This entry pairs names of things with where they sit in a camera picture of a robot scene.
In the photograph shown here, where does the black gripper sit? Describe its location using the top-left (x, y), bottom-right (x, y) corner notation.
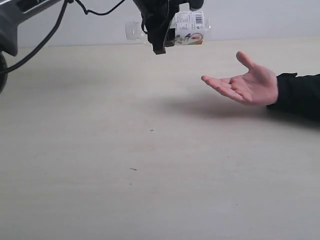
top-left (133, 0), bottom-right (189, 55)

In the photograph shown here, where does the square clear bottle floral label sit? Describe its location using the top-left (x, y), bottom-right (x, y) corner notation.
top-left (125, 10), bottom-right (211, 46)

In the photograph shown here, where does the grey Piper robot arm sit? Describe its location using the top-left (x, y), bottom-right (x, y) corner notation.
top-left (0, 0), bottom-right (204, 89)

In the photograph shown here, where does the person's open bare hand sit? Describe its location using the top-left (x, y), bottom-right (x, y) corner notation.
top-left (201, 51), bottom-right (279, 107)

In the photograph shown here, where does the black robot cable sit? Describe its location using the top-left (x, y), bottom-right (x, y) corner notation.
top-left (0, 0), bottom-right (126, 74)

